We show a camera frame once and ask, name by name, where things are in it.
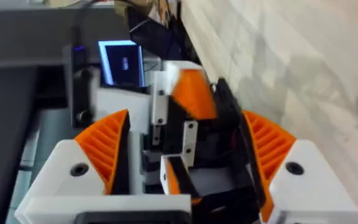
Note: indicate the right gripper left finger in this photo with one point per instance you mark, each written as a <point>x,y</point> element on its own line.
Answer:
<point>73,174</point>

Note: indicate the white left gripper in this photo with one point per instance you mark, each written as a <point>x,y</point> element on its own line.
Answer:
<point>120,109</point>

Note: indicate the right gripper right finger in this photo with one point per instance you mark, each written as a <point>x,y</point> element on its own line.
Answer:
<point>303,186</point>

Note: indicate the black upright wrist plate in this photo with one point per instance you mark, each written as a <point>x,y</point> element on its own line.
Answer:
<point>123,62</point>

